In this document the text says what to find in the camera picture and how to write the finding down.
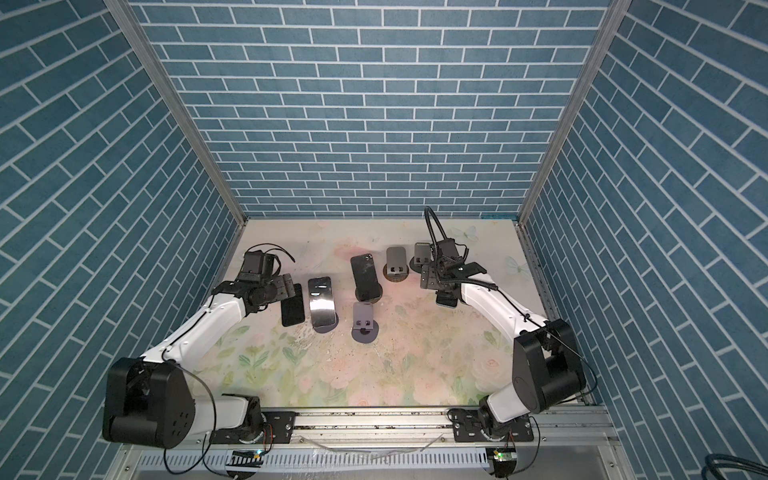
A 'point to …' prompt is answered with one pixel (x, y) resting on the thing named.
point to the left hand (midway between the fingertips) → (279, 287)
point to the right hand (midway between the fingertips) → (437, 274)
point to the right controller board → (504, 460)
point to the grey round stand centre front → (365, 329)
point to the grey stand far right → (422, 256)
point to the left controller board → (244, 464)
